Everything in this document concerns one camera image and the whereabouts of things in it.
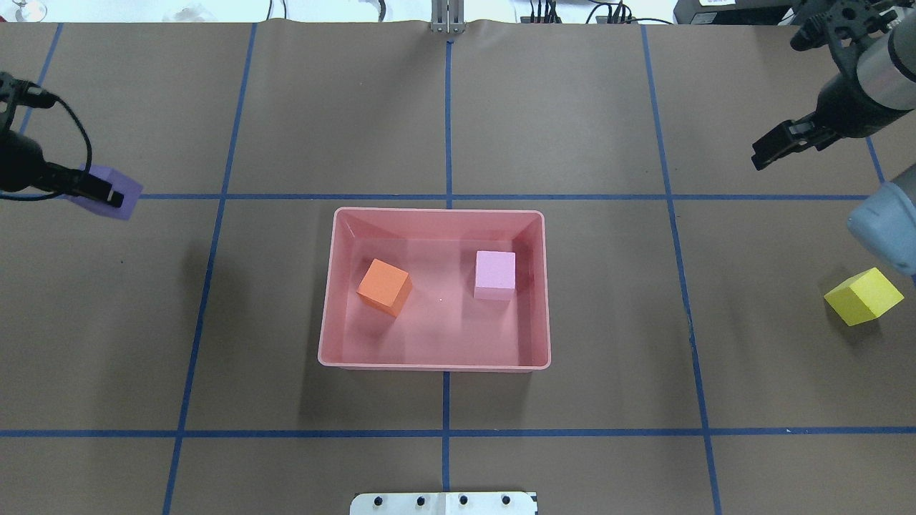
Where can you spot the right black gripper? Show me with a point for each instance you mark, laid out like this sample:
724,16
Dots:
844,109

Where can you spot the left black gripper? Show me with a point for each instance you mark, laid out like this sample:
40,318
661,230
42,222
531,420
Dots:
21,163

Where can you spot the purple foam cube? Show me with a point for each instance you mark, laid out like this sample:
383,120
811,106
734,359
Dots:
114,182

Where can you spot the pink foam cube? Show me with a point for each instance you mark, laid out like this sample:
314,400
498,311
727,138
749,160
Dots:
495,275

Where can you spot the orange foam cube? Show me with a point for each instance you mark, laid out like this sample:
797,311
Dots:
385,287

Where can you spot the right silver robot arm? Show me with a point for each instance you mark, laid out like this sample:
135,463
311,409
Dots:
871,98

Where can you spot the pink plastic bin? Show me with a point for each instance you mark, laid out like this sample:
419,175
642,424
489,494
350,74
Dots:
443,326

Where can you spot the yellow foam cube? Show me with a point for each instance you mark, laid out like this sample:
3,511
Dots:
863,297

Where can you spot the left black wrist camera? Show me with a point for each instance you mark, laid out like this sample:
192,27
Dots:
16,93

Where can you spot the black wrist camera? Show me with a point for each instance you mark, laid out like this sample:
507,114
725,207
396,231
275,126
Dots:
16,93
845,27

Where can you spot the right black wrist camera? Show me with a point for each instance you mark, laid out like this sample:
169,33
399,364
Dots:
845,27

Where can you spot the aluminium frame post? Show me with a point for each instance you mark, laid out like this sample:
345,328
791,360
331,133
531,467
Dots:
448,17

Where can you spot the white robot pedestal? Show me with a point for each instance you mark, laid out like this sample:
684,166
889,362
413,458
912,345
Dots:
473,502

